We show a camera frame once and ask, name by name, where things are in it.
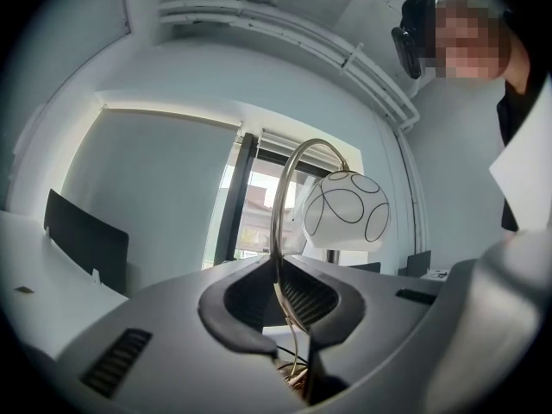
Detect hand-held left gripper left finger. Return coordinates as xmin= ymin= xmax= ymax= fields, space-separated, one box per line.
xmin=198 ymin=257 xmax=280 ymax=357

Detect white ceiling pipes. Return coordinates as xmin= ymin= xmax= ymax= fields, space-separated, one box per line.
xmin=157 ymin=0 xmax=420 ymax=132

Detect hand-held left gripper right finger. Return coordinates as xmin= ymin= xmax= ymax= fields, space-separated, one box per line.
xmin=278 ymin=257 xmax=367 ymax=349

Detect small white roller blind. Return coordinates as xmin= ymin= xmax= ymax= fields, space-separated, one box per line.
xmin=260 ymin=128 xmax=364 ymax=181

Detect large white roller blind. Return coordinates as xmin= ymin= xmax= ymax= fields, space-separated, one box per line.
xmin=63 ymin=106 xmax=242 ymax=272

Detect person's head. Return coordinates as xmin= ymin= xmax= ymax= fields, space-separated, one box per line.
xmin=399 ymin=0 xmax=532 ymax=96

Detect black head-worn camera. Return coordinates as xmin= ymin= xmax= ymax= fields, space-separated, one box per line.
xmin=390 ymin=24 xmax=423 ymax=81

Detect person's white coat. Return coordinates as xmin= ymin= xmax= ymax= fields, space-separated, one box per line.
xmin=488 ymin=96 xmax=552 ymax=249

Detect person's black shirt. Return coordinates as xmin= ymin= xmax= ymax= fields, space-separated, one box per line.
xmin=495 ymin=36 xmax=549 ymax=233

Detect black desk divider panel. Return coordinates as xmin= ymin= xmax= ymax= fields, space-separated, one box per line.
xmin=43 ymin=188 xmax=130 ymax=296

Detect black window frame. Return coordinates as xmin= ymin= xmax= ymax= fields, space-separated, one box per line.
xmin=223 ymin=132 xmax=260 ymax=263

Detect white table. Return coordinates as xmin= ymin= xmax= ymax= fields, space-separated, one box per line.
xmin=0 ymin=208 xmax=130 ymax=361

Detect small black divider panel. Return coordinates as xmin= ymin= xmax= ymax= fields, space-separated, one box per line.
xmin=397 ymin=249 xmax=433 ymax=279

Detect brass lamp with white shade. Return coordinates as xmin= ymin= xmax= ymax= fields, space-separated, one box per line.
xmin=269 ymin=138 xmax=392 ymax=400

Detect white wall pipes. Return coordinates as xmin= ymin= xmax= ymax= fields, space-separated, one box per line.
xmin=392 ymin=128 xmax=431 ymax=254

